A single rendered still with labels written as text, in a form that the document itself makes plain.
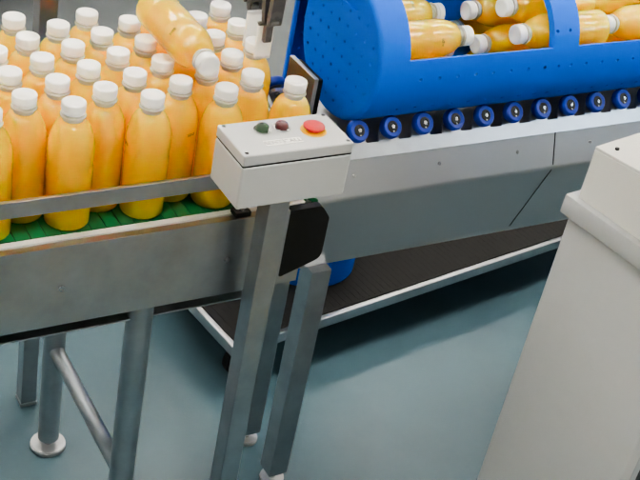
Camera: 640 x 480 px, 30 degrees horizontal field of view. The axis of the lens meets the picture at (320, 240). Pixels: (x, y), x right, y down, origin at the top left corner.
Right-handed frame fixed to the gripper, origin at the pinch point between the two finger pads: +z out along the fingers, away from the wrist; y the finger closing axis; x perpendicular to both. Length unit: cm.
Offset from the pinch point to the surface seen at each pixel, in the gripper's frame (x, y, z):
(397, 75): -22.8, -12.5, 3.6
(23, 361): 30, 34, 99
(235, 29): 1.4, 6.2, 1.8
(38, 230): 44, -18, 23
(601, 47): -72, -11, 2
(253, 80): 6.8, -13.0, 1.5
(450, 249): -100, 48, 100
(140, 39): 21.0, 3.1, 0.9
